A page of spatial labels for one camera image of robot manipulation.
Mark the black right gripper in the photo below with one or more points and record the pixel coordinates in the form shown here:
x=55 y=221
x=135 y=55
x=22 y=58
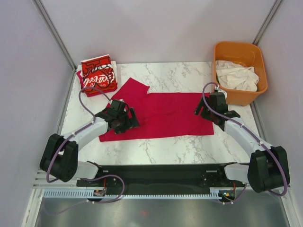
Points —
x=203 y=114

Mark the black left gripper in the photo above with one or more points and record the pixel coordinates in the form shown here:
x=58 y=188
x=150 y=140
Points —
x=131 y=122

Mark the crimson red t-shirt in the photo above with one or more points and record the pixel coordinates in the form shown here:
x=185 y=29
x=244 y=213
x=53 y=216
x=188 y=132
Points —
x=160 y=115

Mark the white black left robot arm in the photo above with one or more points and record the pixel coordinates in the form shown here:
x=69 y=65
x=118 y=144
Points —
x=60 y=157

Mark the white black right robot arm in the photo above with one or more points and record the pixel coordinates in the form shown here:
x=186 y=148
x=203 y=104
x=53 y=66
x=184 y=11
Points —
x=267 y=169

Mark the white crumpled cloth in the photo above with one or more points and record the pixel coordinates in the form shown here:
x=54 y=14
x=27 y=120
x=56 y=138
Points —
x=234 y=76

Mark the orange plastic basket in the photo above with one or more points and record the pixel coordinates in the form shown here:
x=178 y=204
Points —
x=244 y=54

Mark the red Coca-Cola folded shirt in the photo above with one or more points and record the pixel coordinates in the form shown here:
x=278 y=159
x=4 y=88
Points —
x=98 y=72

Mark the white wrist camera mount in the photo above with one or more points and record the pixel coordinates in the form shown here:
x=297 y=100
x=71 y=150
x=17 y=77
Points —
x=217 y=89

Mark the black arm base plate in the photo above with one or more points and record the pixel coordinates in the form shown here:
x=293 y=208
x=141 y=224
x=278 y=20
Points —
x=161 y=179

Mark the right aluminium corner post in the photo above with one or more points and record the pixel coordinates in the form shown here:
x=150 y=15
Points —
x=267 y=21

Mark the aluminium corner post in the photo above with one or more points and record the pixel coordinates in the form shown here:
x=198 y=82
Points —
x=267 y=21
x=54 y=32

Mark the white slotted cable duct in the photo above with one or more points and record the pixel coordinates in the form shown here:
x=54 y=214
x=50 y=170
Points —
x=91 y=194

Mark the left aluminium corner post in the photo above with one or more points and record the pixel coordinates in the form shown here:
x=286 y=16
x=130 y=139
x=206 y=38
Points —
x=54 y=32

